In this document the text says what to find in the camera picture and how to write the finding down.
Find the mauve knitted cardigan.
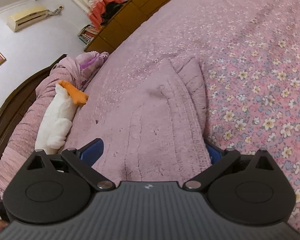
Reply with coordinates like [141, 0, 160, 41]
[65, 57, 211, 183]

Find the white plush goose toy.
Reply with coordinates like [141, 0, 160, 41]
[34, 80, 89, 154]

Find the pink folded quilt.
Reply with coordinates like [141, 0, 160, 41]
[0, 57, 80, 194]

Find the dark wooden headboard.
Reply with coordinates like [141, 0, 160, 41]
[0, 54, 66, 158]

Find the purple pillow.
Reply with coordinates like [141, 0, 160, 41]
[75, 50, 111, 91]

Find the pink floral bed sheet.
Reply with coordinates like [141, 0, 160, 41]
[97, 0, 300, 231]

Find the row of books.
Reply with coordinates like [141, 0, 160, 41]
[77, 24, 98, 44]

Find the black garment on cabinet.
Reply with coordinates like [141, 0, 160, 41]
[100, 1, 127, 26]

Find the wooden cabinet unit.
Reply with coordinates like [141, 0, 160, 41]
[84, 0, 170, 54]

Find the wall air conditioner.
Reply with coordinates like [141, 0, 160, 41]
[7, 5, 49, 33]

